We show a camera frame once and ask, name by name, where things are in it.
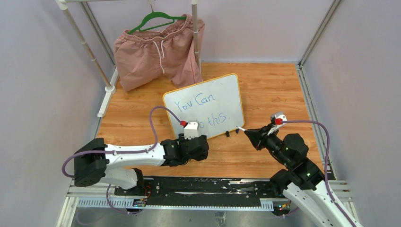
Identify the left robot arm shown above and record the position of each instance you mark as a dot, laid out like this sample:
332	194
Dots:
97	162

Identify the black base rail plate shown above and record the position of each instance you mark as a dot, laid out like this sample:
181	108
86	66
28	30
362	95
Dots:
207	193

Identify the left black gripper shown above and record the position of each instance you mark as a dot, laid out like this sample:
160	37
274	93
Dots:
182	139

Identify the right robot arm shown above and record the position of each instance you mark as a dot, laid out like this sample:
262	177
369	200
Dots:
301	181

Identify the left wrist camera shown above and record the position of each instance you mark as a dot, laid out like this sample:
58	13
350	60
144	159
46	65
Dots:
191	130

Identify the green clothes hanger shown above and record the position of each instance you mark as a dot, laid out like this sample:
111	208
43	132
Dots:
156	15

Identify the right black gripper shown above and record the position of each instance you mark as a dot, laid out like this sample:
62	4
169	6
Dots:
257	136

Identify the yellow framed whiteboard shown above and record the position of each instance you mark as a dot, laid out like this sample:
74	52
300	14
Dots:
215	104

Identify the pink drawstring shorts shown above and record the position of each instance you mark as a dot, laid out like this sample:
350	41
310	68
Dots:
142	57

